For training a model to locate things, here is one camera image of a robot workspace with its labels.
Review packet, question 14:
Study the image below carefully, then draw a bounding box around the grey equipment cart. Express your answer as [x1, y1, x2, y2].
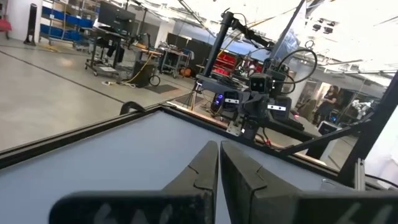
[195, 73, 251, 94]

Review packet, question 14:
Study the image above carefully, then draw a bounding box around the black monitor on cart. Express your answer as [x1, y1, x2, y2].
[96, 1, 137, 34]

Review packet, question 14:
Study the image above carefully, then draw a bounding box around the black floor box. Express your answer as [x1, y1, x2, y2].
[132, 60, 155, 88]

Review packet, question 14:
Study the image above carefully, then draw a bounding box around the red tool cabinet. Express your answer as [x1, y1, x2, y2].
[213, 51, 242, 77]

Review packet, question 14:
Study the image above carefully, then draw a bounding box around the black floor mat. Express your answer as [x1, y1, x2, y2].
[144, 83, 180, 95]

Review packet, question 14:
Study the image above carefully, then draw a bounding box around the red chair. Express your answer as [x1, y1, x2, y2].
[0, 17, 13, 40]

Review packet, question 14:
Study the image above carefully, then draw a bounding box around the white power strip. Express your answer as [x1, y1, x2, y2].
[101, 79, 137, 89]

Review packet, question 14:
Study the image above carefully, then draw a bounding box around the silver corner bracket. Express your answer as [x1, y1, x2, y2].
[226, 121, 246, 138]

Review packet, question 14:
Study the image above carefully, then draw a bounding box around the person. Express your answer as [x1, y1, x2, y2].
[316, 85, 340, 125]

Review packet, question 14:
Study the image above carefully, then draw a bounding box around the black rolling cart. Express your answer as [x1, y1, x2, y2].
[85, 26, 133, 78]

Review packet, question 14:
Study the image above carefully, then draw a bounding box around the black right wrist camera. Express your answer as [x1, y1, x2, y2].
[249, 73, 274, 94]

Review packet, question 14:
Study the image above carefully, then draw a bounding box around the black frame clamp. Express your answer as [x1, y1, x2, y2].
[119, 101, 147, 116]

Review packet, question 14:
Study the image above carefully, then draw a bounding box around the black metal table frame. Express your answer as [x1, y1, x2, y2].
[0, 71, 398, 190]

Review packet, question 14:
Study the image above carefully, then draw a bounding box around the black tower stand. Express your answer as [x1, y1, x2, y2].
[23, 2, 39, 47]

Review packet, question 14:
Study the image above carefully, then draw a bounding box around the blue bin shelf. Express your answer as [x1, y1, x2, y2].
[39, 0, 96, 47]

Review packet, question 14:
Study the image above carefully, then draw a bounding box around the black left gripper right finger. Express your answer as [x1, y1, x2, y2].
[220, 140, 398, 224]

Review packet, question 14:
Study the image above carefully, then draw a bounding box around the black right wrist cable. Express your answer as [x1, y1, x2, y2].
[275, 48, 318, 85]

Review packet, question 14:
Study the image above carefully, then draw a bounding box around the grey workbench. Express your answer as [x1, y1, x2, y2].
[158, 46, 195, 79]

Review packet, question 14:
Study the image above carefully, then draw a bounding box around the black camera pole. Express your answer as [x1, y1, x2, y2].
[201, 11, 276, 78]

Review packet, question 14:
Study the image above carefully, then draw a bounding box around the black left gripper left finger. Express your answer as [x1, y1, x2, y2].
[49, 140, 218, 224]

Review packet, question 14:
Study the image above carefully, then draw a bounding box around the white robot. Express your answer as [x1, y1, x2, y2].
[350, 99, 373, 118]

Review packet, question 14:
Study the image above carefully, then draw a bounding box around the black diagonal beam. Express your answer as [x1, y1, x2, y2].
[279, 119, 376, 156]

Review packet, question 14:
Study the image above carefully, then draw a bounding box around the grey table mat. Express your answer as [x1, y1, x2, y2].
[0, 110, 343, 224]

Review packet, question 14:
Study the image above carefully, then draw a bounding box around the white box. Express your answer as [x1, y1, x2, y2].
[316, 120, 339, 154]

